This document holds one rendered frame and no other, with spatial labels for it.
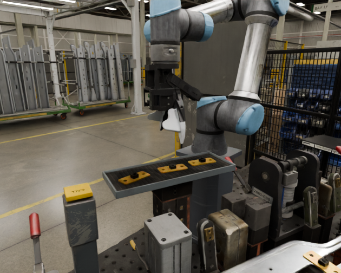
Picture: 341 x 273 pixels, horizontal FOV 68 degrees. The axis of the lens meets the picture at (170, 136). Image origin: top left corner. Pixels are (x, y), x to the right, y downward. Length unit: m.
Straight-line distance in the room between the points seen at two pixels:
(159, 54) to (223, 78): 2.71
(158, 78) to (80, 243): 0.45
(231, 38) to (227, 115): 2.40
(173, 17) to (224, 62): 2.68
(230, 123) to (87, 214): 0.56
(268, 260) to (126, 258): 0.62
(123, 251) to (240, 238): 0.63
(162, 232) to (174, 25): 0.47
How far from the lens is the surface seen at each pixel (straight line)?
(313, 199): 0.88
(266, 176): 0.80
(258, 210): 0.76
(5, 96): 7.11
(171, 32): 0.65
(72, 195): 0.66
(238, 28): 3.26
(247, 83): 0.95
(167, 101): 0.66
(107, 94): 8.75
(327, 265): 0.76
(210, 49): 3.44
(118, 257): 1.17
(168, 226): 0.60
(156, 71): 0.66
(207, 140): 1.03
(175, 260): 0.60
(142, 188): 0.65
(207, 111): 1.00
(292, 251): 0.77
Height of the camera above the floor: 1.46
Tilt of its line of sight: 16 degrees down
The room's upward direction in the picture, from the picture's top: straight up
